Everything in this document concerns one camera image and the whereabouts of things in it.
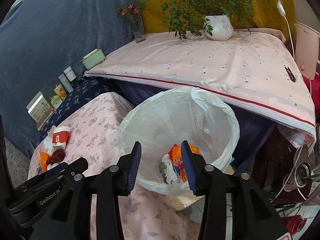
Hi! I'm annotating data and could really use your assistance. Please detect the black hair clip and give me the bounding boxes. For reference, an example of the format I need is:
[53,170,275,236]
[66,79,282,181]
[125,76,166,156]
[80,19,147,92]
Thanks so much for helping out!
[284,66,296,82]

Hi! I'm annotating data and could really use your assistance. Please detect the glass vase pink flowers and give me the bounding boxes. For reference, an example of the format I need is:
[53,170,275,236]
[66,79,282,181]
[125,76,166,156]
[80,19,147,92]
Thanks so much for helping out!
[117,0,147,43]

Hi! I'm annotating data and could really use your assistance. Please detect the pink white appliance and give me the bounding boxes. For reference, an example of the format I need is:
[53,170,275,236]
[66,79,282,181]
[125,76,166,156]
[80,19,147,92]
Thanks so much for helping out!
[295,22,319,80]

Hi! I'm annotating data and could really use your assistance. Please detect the white book box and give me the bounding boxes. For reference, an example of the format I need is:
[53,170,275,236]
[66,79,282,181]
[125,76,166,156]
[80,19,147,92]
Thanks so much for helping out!
[27,92,54,131]

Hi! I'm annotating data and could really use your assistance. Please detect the white cord with switch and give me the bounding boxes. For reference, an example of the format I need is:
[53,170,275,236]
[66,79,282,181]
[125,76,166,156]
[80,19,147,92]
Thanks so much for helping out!
[269,0,297,61]

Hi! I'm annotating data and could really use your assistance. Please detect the orange plastic bag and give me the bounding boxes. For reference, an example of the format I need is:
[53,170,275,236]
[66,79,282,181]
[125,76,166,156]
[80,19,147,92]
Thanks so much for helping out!
[168,144,187,182]

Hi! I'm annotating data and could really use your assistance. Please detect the mint green tissue box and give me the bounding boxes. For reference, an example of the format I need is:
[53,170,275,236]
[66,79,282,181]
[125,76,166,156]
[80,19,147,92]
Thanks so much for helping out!
[82,49,105,70]

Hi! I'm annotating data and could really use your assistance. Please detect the navy leaf print cloth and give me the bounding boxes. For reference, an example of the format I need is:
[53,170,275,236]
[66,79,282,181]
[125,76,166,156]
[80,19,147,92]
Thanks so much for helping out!
[39,78,121,142]

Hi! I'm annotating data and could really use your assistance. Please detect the tall white bottle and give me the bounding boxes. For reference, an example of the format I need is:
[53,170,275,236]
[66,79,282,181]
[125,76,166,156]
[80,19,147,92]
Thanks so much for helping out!
[59,74,73,93]

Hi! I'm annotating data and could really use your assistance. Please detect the blue grey backdrop cloth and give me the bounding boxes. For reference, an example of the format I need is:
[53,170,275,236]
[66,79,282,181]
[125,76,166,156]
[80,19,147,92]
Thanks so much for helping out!
[1,0,134,158]

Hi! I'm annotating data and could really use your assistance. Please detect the white mesh cloth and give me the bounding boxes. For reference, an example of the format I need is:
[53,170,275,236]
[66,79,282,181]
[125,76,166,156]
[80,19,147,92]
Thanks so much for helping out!
[47,163,59,171]

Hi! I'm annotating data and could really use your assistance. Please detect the green plant white pot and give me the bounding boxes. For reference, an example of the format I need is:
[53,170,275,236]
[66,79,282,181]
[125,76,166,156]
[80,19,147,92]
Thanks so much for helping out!
[161,0,270,40]

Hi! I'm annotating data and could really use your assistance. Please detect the red white paper cup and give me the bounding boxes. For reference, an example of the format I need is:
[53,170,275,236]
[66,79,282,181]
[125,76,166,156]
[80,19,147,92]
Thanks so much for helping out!
[52,126,71,150]

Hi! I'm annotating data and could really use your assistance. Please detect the white glove red cuff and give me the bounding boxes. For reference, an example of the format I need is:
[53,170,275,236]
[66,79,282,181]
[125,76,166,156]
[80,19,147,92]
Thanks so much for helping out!
[43,125,56,155]

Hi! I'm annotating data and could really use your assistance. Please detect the green white small packet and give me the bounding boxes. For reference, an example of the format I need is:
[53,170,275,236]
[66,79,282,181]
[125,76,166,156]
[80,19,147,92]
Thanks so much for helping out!
[50,95,63,109]

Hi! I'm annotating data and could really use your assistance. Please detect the dark red scrunchie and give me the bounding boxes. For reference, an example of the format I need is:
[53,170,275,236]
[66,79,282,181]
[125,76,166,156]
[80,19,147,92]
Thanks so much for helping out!
[46,149,66,165]

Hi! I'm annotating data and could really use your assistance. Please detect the pink rabbit print tablecloth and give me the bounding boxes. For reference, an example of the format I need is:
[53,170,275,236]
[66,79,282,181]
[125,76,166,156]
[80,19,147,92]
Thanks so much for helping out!
[60,92,200,239]

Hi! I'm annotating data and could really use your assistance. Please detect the white lined trash bin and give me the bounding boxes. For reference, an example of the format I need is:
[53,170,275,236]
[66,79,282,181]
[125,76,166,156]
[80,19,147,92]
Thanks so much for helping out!
[118,86,240,196]

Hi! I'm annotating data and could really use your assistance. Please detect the pink cloth on shelf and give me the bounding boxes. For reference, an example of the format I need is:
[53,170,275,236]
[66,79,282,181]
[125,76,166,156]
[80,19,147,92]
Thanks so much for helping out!
[85,30,316,140]

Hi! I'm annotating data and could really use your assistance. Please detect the short white jar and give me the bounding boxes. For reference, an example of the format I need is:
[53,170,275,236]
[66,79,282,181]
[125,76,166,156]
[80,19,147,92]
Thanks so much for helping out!
[63,66,76,82]

